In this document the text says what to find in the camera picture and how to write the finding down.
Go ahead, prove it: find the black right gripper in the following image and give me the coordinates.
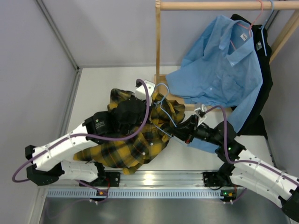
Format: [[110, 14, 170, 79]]
[[167, 114, 222, 146]]

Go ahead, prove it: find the light blue wire hanger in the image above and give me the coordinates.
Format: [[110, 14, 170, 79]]
[[150, 87, 185, 145]]

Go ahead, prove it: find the yellow plaid flannel shirt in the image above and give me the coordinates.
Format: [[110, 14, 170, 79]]
[[72, 88, 186, 175]]

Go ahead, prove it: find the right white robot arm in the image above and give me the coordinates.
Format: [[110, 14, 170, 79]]
[[170, 115, 299, 222]]

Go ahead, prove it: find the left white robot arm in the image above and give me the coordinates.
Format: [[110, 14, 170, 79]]
[[25, 97, 150, 186]]

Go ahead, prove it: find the light blue shirt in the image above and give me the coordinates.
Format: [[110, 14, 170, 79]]
[[166, 15, 263, 154]]

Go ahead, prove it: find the wooden clothes rack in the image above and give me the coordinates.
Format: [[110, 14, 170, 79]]
[[153, 0, 299, 112]]

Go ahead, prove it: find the black garment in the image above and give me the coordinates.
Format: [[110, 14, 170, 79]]
[[238, 25, 273, 139]]

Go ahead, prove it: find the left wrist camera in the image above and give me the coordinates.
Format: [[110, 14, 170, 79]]
[[135, 80, 156, 104]]

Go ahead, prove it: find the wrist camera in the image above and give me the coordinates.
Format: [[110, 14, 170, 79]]
[[194, 103, 207, 126], [135, 80, 156, 104]]

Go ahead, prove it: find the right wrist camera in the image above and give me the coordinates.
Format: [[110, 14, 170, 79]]
[[194, 103, 207, 126]]

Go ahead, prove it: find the slotted cable duct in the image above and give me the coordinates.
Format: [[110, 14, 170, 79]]
[[47, 189, 236, 199]]

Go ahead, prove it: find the aluminium mounting rail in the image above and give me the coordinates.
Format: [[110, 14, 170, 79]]
[[59, 169, 292, 189]]

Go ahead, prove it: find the aluminium frame post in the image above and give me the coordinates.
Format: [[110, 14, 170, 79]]
[[34, 0, 80, 71]]

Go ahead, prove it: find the pink wire hanger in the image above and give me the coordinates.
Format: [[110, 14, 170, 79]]
[[231, 0, 264, 51]]

